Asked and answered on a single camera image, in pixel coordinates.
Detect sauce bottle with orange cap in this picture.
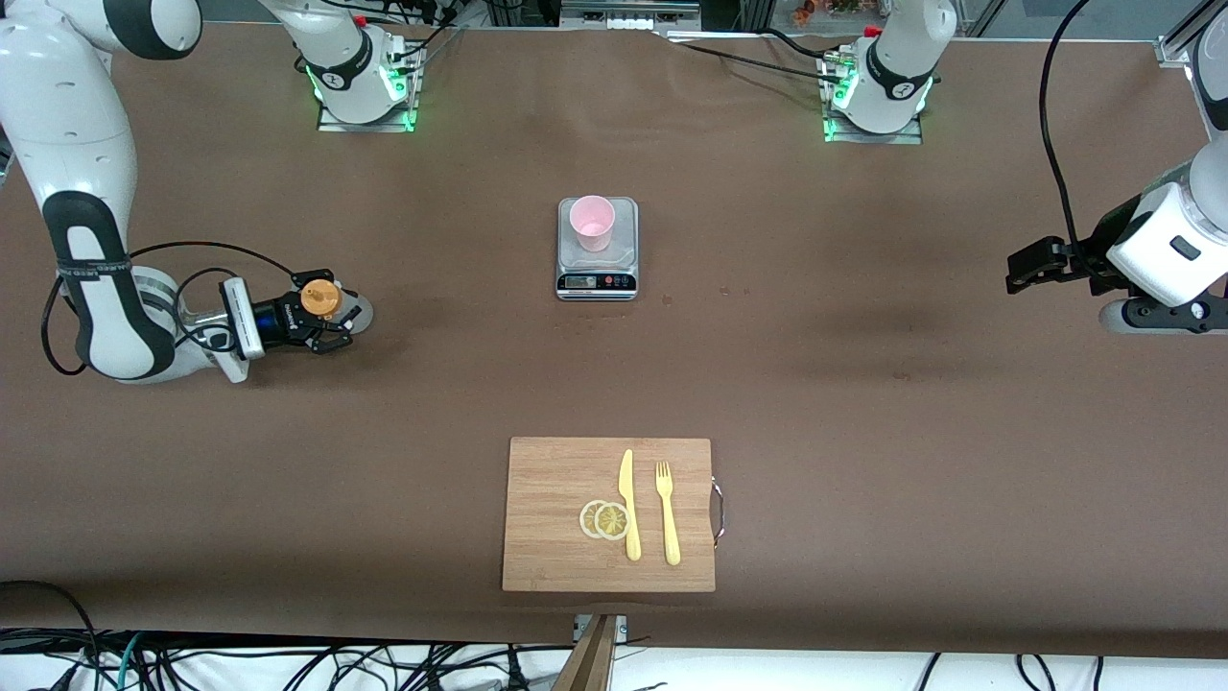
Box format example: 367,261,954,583
299,277,375,334

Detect pink plastic cup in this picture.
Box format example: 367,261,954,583
570,195,617,253

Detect silver digital kitchen scale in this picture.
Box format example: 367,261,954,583
555,197,640,302

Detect wooden cutting board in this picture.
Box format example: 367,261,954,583
502,437,717,593

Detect orange green background objects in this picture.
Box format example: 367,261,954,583
791,0,866,26

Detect yellow plastic knife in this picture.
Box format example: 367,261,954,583
618,448,643,562

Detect yellow plastic fork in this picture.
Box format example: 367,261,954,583
654,461,682,566

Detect grey power strip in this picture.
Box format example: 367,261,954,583
559,0,703,32

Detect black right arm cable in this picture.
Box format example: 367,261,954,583
40,240,300,377

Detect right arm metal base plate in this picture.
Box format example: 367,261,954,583
317,38,420,133

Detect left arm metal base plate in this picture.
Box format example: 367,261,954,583
821,53,924,147

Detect aluminium frame profile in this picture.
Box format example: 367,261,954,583
1156,0,1228,66

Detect black base cables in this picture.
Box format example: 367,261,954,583
384,0,471,73

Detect short black table cable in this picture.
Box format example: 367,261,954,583
761,27,843,62

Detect looping black floor cable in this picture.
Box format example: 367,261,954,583
0,580,99,665

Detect long black table cable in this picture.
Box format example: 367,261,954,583
660,33,838,85

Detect teal floor cable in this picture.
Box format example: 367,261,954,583
115,631,147,691

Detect black floor cable bundle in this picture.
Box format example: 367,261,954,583
0,629,577,691

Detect small metal bracket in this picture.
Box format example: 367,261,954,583
573,614,629,646

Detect wooden post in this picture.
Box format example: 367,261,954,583
552,614,620,691

